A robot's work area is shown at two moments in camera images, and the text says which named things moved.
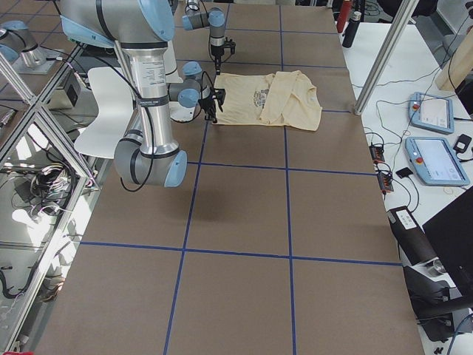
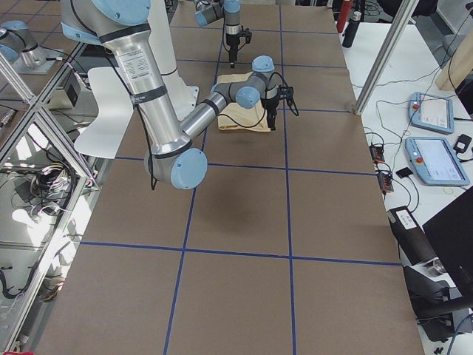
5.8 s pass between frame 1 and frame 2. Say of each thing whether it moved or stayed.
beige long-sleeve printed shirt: moved
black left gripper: moved
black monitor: stayed
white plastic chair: stayed
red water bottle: stayed
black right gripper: moved
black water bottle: stayed
